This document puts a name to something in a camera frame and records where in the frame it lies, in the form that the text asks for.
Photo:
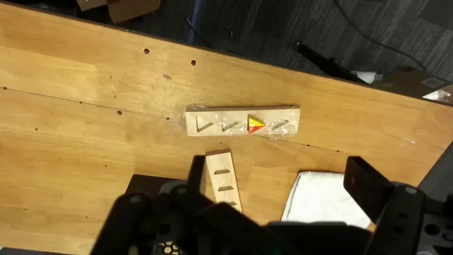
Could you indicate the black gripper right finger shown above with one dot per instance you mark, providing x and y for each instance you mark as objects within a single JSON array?
[{"x": 406, "y": 219}]

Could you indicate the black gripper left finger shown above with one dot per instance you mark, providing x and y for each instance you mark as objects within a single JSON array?
[{"x": 139, "y": 224}]

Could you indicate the white towel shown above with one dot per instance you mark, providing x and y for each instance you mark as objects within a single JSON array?
[{"x": 320, "y": 197}]

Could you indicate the plain wooden puzzle board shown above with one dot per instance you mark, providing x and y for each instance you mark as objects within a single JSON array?
[{"x": 221, "y": 171}]

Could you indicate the red yellow triangle piece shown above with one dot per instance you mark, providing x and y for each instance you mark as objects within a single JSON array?
[{"x": 254, "y": 123}]

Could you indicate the wooden puzzle board with triangle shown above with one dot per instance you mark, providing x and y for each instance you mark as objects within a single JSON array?
[{"x": 279, "y": 120}]

